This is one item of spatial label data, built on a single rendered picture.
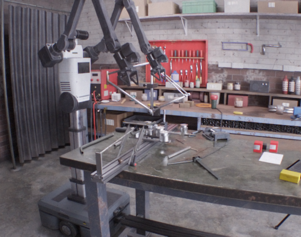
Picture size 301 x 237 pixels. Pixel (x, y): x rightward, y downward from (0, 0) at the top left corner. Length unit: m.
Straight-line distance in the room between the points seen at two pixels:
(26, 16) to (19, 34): 0.27
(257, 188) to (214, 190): 0.16
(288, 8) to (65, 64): 2.45
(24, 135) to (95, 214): 2.42
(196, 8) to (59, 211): 2.66
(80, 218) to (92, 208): 0.56
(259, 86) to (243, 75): 0.28
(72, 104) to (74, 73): 0.21
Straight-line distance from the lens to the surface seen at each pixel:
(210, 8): 3.24
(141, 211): 2.00
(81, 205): 2.09
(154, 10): 3.46
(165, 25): 3.67
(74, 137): 1.97
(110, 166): 1.08
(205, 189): 1.01
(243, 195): 1.00
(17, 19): 3.61
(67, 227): 2.11
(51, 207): 2.14
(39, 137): 3.88
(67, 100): 1.87
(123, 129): 1.69
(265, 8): 3.20
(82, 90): 1.87
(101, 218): 1.43
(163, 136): 1.34
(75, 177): 2.09
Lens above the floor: 1.33
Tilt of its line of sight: 12 degrees down
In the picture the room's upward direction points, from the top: straight up
